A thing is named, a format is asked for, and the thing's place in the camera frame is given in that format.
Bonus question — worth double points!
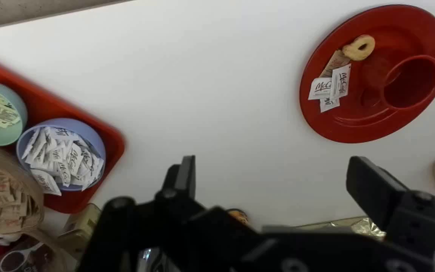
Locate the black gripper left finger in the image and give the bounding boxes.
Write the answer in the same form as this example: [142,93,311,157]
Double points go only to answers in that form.
[155,154,197,214]

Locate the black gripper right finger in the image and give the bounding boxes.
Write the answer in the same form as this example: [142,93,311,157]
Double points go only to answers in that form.
[344,155,410,232]

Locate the red cup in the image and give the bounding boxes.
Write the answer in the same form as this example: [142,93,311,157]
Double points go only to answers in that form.
[380,53,435,110]

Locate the red round plate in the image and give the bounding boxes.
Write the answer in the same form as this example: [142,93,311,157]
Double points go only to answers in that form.
[297,3,435,145]

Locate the gold foil bag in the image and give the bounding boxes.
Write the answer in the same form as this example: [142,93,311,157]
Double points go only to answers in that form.
[261,214,388,241]

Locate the gold tin box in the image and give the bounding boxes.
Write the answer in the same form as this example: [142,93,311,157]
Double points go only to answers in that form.
[57,201,104,255]

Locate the blue bowl with white sachets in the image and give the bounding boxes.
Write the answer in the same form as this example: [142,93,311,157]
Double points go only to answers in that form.
[15,116,108,193]

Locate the brown sugar sachet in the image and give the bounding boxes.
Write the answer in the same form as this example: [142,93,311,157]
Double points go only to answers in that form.
[320,48,351,78]

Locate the red plastic tray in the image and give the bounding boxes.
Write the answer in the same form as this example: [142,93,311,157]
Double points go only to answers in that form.
[0,50,128,214]

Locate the wicker basket with brown sachets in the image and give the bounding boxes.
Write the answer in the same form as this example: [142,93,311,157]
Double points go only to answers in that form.
[0,142,45,244]

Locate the beige ring cookie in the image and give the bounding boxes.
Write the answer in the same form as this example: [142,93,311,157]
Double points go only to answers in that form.
[341,33,377,63]

